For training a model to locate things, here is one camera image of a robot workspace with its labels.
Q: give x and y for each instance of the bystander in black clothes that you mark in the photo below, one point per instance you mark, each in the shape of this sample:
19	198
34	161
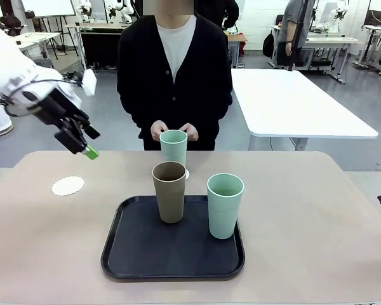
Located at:
230	12

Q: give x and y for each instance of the white desk with clutter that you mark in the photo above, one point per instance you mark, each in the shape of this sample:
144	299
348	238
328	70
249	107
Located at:
41	38

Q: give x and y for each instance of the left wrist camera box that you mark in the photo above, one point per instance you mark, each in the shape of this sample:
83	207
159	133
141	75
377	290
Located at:
89	82

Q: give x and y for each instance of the whiteboard on stand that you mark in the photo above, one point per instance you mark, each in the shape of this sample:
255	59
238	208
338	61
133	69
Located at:
47	8

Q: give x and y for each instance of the bystander in grey shirt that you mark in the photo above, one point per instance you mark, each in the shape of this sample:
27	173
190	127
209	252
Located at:
293	25

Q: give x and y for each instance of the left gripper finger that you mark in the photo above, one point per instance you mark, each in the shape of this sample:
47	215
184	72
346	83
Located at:
71	141
90	131

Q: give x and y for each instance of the tall brown cup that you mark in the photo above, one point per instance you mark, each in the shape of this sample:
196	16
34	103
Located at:
169	200

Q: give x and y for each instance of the long white lab desk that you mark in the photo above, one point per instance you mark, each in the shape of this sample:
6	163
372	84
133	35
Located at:
330	41

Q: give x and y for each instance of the dark framed lab desk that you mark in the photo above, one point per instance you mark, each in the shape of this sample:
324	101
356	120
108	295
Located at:
98	44

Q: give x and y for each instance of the person's right hand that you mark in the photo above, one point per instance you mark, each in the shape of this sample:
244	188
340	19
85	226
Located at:
157	130

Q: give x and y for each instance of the person's left hand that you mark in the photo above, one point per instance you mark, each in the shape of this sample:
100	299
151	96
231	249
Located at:
190	131

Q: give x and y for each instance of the tall mint green cup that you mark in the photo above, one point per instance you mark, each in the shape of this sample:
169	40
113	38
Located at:
173	149
223	216

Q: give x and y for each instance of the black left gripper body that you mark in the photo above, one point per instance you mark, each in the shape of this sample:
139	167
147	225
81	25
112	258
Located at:
54	106

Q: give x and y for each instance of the white scalloped paper coaster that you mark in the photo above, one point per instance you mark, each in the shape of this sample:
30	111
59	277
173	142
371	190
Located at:
187	175
68	187

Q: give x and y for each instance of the person in black cardigan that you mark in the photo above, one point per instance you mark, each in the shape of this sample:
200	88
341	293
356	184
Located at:
146	63

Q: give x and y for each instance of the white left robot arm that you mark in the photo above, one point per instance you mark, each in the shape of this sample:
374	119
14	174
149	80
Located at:
22	73

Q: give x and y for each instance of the person's right forearm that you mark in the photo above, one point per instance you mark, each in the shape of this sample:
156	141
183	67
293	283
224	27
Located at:
133	111

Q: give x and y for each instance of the person's left forearm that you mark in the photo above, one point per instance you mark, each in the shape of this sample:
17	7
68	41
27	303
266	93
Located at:
216	111

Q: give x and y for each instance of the black backpack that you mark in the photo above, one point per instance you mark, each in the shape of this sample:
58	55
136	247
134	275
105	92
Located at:
268	44

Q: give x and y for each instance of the black plastic tray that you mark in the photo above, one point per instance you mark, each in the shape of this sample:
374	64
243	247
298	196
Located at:
165	251

